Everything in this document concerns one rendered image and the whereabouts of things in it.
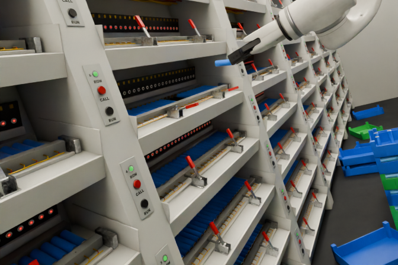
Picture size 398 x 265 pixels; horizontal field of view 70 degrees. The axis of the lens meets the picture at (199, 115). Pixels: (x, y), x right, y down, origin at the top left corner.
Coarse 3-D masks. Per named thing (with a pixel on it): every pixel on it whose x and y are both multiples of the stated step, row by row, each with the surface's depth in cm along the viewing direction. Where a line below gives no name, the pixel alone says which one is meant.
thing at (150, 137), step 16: (192, 80) 115; (208, 80) 118; (224, 80) 114; (240, 80) 111; (144, 96) 90; (240, 96) 110; (192, 112) 81; (208, 112) 88; (144, 128) 68; (160, 128) 68; (176, 128) 74; (192, 128) 81; (144, 144) 63; (160, 144) 68
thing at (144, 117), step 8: (216, 88) 104; (224, 88) 110; (192, 96) 91; (200, 96) 94; (208, 96) 99; (168, 104) 82; (176, 104) 82; (184, 104) 86; (152, 112) 73; (160, 112) 76; (144, 120) 71
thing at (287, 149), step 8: (280, 128) 180; (288, 128) 177; (296, 128) 173; (304, 128) 172; (272, 136) 164; (280, 136) 163; (288, 136) 162; (296, 136) 160; (304, 136) 168; (272, 144) 152; (280, 144) 138; (288, 144) 154; (296, 144) 156; (280, 152) 146; (288, 152) 146; (296, 152) 148; (280, 160) 137; (288, 160) 136; (280, 168) 122; (288, 168) 135
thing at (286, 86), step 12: (252, 12) 171; (252, 24) 173; (264, 24) 170; (276, 48) 169; (264, 60) 175; (276, 60) 171; (288, 72) 171; (276, 84) 175; (288, 84) 171; (300, 108) 174; (288, 120) 176; (300, 120) 173
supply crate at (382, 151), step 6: (372, 132) 145; (384, 132) 144; (396, 132) 142; (372, 138) 146; (384, 138) 145; (396, 138) 142; (372, 144) 130; (384, 144) 142; (390, 144) 127; (396, 144) 126; (378, 150) 130; (384, 150) 129; (390, 150) 127; (396, 150) 126; (378, 156) 130; (384, 156) 129
